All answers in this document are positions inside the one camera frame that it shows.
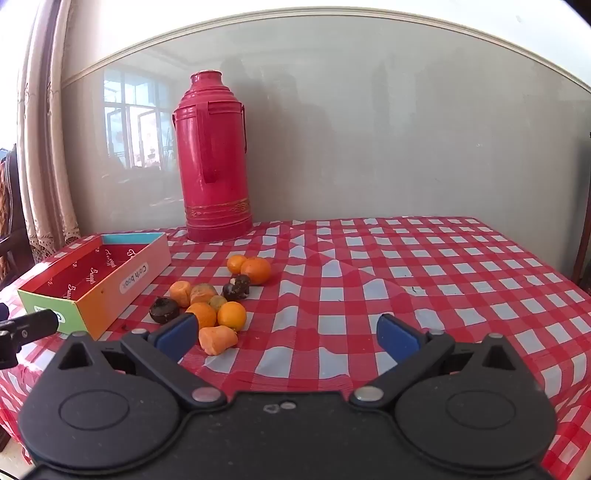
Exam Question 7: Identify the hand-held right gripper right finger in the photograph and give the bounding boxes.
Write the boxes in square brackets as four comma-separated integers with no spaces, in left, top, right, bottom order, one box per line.
[350,314,532,409]

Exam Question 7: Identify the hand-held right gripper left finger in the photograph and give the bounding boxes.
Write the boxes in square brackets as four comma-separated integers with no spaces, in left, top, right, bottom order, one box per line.
[55,313,227,411]

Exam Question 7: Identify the whole dark mangosteen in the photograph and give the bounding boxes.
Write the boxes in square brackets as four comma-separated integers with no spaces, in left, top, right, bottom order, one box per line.
[148,298,180,324]

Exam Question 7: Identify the round orange tangerine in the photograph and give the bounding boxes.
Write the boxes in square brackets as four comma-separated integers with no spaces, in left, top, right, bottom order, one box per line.
[217,301,247,332]
[185,302,218,330]
[240,257,272,285]

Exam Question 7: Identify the split dark mangosteen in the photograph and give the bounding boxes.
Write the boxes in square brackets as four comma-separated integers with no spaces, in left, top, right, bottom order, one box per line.
[222,274,251,300]

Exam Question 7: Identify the colourful cardboard box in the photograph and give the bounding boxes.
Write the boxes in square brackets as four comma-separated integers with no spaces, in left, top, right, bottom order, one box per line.
[17,232,172,341]

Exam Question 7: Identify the wrinkled orange fruit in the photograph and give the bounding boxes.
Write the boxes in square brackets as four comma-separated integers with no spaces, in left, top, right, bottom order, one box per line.
[198,325,239,356]
[169,281,192,308]

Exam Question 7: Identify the bruised tangerine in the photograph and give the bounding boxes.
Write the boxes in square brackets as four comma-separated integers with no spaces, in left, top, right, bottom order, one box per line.
[190,283,218,305]

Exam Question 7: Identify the red checkered tablecloth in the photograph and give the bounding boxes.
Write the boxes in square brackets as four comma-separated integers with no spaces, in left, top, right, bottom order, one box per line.
[0,216,591,480]

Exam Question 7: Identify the dark wooden chair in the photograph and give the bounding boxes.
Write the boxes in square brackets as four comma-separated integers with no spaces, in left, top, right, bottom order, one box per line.
[0,143,35,291]

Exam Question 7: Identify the beige lace curtain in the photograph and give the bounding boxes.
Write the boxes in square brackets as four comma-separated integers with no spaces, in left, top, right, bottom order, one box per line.
[16,0,81,264]

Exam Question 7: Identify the red thermos flask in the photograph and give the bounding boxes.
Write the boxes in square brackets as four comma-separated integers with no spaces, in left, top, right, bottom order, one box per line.
[172,70,254,244]

